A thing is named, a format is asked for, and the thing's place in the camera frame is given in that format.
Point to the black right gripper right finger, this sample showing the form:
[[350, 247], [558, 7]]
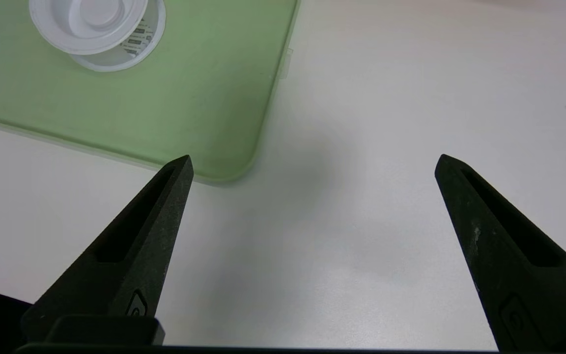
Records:
[[509, 300]]

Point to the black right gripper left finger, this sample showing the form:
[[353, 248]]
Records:
[[126, 275]]

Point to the light green plastic tray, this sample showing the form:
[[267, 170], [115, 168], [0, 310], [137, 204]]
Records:
[[189, 98]]

